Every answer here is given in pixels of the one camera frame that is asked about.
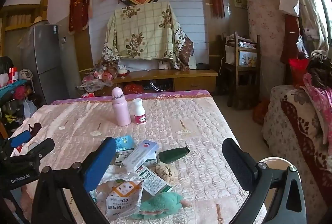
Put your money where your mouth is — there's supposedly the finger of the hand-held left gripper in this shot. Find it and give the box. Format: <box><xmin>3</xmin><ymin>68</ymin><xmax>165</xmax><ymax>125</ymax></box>
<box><xmin>0</xmin><ymin>131</ymin><xmax>32</xmax><ymax>159</ymax></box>
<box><xmin>12</xmin><ymin>138</ymin><xmax>55</xmax><ymax>163</ymax></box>

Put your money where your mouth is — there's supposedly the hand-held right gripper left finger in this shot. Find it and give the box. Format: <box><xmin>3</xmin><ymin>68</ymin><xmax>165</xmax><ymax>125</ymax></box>
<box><xmin>31</xmin><ymin>137</ymin><xmax>117</xmax><ymax>224</ymax></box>

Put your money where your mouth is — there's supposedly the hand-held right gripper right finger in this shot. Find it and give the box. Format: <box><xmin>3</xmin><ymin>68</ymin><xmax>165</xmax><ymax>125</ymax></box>
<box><xmin>222</xmin><ymin>138</ymin><xmax>308</xmax><ymax>224</ymax></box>

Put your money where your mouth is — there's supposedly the white bucket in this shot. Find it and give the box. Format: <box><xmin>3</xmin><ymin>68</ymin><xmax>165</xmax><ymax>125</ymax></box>
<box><xmin>255</xmin><ymin>156</ymin><xmax>303</xmax><ymax>180</ymax></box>

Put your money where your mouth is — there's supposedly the green white medicine box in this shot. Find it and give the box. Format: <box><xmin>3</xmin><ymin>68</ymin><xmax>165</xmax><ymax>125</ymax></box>
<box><xmin>135</xmin><ymin>165</ymin><xmax>173</xmax><ymax>194</ymax></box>

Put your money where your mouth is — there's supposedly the crumpled white tissue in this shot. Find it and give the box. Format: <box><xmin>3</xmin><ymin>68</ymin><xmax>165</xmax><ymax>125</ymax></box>
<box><xmin>96</xmin><ymin>164</ymin><xmax>140</xmax><ymax>184</ymax></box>

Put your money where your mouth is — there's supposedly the blue white carton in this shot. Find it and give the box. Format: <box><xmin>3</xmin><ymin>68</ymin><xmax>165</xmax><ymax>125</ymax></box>
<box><xmin>114</xmin><ymin>135</ymin><xmax>135</xmax><ymax>155</ymax></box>

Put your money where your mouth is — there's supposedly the orange white packet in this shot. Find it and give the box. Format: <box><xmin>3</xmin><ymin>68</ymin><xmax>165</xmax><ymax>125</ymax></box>
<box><xmin>105</xmin><ymin>180</ymin><xmax>144</xmax><ymax>222</ymax></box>

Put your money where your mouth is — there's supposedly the cluttered storage rack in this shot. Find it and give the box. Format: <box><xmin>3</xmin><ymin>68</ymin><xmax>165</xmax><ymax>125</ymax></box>
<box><xmin>0</xmin><ymin>56</ymin><xmax>37</xmax><ymax>136</ymax></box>

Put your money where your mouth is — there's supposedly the pink bottle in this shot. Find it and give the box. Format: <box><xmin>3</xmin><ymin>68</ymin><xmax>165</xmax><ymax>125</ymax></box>
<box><xmin>111</xmin><ymin>87</ymin><xmax>132</xmax><ymax>126</ymax></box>

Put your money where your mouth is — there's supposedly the orange bag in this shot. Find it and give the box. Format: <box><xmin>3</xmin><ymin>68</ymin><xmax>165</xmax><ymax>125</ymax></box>
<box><xmin>253</xmin><ymin>99</ymin><xmax>270</xmax><ymax>124</ymax></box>

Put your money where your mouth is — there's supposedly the floral covered sofa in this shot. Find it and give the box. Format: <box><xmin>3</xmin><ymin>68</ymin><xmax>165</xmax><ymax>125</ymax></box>
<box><xmin>262</xmin><ymin>85</ymin><xmax>332</xmax><ymax>224</ymax></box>

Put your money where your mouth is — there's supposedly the white pill bottle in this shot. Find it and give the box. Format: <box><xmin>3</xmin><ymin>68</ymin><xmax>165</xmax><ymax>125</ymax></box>
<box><xmin>132</xmin><ymin>98</ymin><xmax>147</xmax><ymax>125</ymax></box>

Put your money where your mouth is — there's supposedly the dark green pouch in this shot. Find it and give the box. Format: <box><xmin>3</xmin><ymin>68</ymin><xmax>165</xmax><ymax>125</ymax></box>
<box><xmin>158</xmin><ymin>146</ymin><xmax>190</xmax><ymax>164</ymax></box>

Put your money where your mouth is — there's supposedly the crumpled brown tissue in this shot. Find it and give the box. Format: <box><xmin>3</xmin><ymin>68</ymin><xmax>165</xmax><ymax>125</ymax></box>
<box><xmin>155</xmin><ymin>163</ymin><xmax>179</xmax><ymax>183</ymax></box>

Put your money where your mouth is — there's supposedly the green plush toy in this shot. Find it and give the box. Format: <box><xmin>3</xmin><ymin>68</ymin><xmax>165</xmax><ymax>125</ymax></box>
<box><xmin>131</xmin><ymin>192</ymin><xmax>191</xmax><ymax>220</ymax></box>

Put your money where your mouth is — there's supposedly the grey refrigerator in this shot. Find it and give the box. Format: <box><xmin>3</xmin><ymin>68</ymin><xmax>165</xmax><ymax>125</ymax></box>
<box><xmin>21</xmin><ymin>24</ymin><xmax>70</xmax><ymax>105</ymax></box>

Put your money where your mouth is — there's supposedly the pile of plastic bags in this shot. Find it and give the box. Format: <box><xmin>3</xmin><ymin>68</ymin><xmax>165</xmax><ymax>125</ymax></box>
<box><xmin>82</xmin><ymin>58</ymin><xmax>122</xmax><ymax>93</ymax></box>

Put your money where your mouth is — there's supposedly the red white pot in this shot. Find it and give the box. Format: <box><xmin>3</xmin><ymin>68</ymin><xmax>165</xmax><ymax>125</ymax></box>
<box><xmin>117</xmin><ymin>65</ymin><xmax>130</xmax><ymax>77</ymax></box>

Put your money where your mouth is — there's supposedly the pink floral blanket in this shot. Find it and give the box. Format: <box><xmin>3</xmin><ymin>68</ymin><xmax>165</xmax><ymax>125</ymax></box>
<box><xmin>302</xmin><ymin>73</ymin><xmax>332</xmax><ymax>144</ymax></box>

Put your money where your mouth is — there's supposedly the wooden shelf stand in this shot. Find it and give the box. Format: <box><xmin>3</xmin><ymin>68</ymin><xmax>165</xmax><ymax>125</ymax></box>
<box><xmin>222</xmin><ymin>31</ymin><xmax>261</xmax><ymax>107</ymax></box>

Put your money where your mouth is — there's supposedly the wooden TV cabinet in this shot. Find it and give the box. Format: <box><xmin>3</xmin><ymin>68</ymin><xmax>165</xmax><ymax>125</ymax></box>
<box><xmin>80</xmin><ymin>69</ymin><xmax>218</xmax><ymax>97</ymax></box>

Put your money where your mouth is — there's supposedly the red bag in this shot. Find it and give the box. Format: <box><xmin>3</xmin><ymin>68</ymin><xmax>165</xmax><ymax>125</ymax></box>
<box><xmin>289</xmin><ymin>58</ymin><xmax>310</xmax><ymax>88</ymax></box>

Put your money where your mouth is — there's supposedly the dark brown cloth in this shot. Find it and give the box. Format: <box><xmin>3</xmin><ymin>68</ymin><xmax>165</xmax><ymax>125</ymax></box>
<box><xmin>306</xmin><ymin>51</ymin><xmax>332</xmax><ymax>84</ymax></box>

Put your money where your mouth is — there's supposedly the rolled floral mattress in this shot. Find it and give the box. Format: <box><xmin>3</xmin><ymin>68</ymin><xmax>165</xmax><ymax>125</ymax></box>
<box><xmin>246</xmin><ymin>0</ymin><xmax>286</xmax><ymax>100</ymax></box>

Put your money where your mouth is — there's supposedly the hanging red garment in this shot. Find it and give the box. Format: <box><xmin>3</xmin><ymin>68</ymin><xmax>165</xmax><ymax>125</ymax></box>
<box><xmin>280</xmin><ymin>14</ymin><xmax>301</xmax><ymax>63</ymax></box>

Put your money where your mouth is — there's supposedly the floral checked cloth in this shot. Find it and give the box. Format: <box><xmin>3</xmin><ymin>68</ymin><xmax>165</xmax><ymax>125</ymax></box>
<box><xmin>102</xmin><ymin>1</ymin><xmax>194</xmax><ymax>71</ymax></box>

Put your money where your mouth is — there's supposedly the hanging white bag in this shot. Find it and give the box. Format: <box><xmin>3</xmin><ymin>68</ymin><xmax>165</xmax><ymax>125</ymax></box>
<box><xmin>279</xmin><ymin>0</ymin><xmax>300</xmax><ymax>17</ymax></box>

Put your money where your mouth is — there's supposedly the window curtain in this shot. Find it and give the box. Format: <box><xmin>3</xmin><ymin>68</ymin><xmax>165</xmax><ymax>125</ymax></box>
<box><xmin>285</xmin><ymin>0</ymin><xmax>330</xmax><ymax>50</ymax></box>

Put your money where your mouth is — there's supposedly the red fringed wall hanging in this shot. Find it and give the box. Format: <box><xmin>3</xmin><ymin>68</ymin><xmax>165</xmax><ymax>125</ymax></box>
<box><xmin>68</xmin><ymin>0</ymin><xmax>95</xmax><ymax>33</ymax></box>

